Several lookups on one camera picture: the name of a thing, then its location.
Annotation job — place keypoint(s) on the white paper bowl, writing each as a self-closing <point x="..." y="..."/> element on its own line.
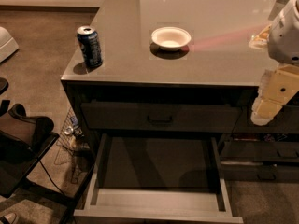
<point x="170" y="38"/>

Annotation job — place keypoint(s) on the open middle drawer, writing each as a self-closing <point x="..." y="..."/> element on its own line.
<point x="151" y="180"/>

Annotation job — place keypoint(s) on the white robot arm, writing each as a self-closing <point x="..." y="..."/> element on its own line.
<point x="281" y="39"/>

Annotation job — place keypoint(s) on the shoe at bottom left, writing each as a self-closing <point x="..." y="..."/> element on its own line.
<point x="11" y="218"/>

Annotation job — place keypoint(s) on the white object on floor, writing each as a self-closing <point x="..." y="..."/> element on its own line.
<point x="8" y="44"/>

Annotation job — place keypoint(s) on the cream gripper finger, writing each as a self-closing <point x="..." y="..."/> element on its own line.
<point x="280" y="85"/>
<point x="263" y="111"/>

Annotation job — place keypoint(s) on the right side lower drawers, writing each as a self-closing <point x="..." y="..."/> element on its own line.
<point x="263" y="153"/>

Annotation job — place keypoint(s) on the dark grey drawer cabinet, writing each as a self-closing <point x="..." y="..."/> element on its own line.
<point x="217" y="67"/>

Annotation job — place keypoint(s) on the blue pepsi can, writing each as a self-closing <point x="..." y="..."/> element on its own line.
<point x="89" y="46"/>

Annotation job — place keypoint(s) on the wire mesh basket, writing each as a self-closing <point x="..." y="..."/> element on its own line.
<point x="72" y="148"/>

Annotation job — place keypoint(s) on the black chair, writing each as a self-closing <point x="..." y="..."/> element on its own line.
<point x="23" y="143"/>

